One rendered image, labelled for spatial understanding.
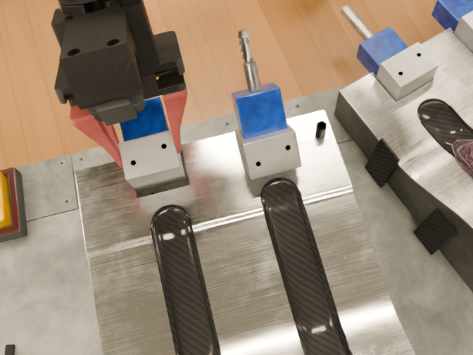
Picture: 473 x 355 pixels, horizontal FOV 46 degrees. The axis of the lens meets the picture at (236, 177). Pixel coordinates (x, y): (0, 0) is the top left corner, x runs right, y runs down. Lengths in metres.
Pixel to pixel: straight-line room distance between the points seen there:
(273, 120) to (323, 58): 0.22
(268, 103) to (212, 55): 0.22
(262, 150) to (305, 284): 0.13
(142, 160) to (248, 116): 0.10
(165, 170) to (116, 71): 0.16
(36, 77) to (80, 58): 0.40
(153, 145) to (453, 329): 0.35
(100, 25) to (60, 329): 0.35
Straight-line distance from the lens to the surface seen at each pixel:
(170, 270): 0.53
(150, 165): 0.50
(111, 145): 0.49
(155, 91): 0.45
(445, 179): 0.59
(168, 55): 0.45
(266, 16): 0.76
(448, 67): 0.67
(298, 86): 0.70
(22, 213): 0.67
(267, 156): 0.51
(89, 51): 0.36
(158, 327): 0.52
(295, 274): 0.52
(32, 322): 0.65
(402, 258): 0.62
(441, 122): 0.64
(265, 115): 0.52
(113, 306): 0.53
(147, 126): 0.53
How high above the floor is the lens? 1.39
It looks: 67 degrees down
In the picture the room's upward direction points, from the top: 9 degrees counter-clockwise
